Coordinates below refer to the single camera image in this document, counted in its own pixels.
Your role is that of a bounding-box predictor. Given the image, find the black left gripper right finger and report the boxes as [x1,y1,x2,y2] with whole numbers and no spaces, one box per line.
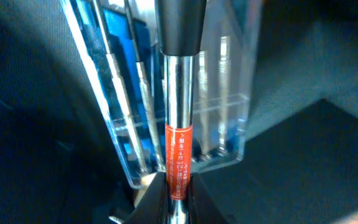
[188,173,229,224]

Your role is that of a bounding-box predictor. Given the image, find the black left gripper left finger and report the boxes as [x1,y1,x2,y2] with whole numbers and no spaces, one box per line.
[124,172,168,224]

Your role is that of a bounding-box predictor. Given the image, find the blue clear screwdriver set case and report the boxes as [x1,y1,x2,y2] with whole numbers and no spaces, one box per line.
[61,0,263,189]

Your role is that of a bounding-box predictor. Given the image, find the small claw hammer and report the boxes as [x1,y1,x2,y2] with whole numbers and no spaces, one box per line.
[155,0,206,223]

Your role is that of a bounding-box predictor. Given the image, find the black open gift box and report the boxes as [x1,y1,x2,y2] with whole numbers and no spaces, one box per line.
[0,1,358,223]

